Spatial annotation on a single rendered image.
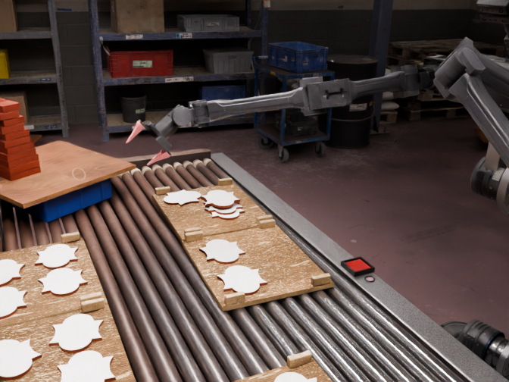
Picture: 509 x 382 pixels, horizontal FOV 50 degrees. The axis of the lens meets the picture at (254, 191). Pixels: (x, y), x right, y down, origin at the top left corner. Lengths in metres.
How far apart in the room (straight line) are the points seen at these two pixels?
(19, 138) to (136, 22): 3.96
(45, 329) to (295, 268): 0.73
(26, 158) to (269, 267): 1.02
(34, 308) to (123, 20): 4.65
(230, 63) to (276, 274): 4.73
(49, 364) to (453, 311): 2.45
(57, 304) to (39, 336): 0.14
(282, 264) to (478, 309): 1.90
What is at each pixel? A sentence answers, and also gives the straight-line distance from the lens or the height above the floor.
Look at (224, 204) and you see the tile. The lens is 2.03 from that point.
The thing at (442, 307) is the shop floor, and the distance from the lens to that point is 3.39.
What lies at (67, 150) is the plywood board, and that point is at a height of 1.04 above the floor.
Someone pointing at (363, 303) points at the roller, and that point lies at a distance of 1.62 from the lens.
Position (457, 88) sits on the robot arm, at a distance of 1.42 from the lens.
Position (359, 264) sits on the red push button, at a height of 0.93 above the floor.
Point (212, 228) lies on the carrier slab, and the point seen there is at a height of 0.94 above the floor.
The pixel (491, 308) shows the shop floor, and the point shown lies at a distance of 3.48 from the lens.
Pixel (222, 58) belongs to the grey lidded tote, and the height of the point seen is 0.81.
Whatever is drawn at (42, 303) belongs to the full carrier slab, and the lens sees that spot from 1.63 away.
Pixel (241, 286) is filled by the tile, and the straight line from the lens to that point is 1.59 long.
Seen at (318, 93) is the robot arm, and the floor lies 1.45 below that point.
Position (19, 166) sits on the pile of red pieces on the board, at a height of 1.09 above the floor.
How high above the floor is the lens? 1.81
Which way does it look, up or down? 23 degrees down
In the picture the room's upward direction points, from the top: 1 degrees clockwise
